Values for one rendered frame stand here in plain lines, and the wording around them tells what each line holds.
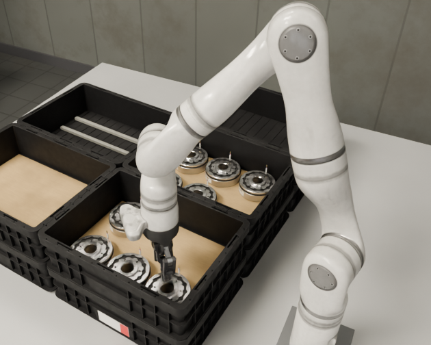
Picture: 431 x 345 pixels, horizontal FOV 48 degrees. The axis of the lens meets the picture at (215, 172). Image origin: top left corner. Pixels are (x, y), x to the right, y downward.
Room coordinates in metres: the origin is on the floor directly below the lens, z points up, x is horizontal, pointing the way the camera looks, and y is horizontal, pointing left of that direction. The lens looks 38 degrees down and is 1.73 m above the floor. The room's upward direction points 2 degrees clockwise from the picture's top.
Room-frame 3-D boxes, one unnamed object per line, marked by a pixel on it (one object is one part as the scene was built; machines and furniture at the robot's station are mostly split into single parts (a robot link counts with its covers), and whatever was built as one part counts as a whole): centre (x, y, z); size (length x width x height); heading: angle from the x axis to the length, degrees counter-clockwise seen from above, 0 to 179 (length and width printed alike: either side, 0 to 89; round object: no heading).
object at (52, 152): (0.99, 0.51, 0.87); 0.40 x 0.30 x 0.11; 61
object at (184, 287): (0.68, 0.10, 0.86); 0.10 x 0.10 x 0.01
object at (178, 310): (0.80, 0.16, 0.92); 0.40 x 0.30 x 0.02; 61
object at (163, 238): (0.71, 0.11, 1.00); 0.08 x 0.08 x 0.09
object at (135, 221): (0.70, 0.13, 1.08); 0.11 x 0.09 x 0.06; 112
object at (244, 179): (1.06, -0.12, 0.86); 0.10 x 0.10 x 0.01
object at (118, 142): (1.25, 0.36, 0.87); 0.40 x 0.30 x 0.11; 61
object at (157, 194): (0.72, 0.11, 1.17); 0.09 x 0.07 x 0.15; 4
